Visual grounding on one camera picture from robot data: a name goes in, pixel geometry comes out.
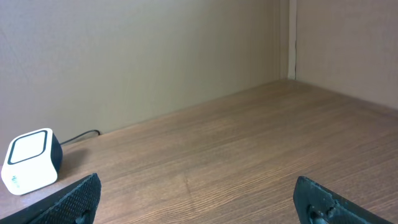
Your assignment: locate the black scanner cable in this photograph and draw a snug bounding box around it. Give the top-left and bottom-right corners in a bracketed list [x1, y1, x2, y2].
[60, 129, 102, 146]

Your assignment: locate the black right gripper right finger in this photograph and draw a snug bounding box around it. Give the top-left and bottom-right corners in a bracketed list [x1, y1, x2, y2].
[293, 176, 392, 224]

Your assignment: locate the white barcode scanner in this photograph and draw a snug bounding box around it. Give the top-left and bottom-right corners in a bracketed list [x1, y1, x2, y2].
[1, 128, 63, 195]

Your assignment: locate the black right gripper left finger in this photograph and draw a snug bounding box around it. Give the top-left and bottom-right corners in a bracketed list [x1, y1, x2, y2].
[1, 173, 101, 224]

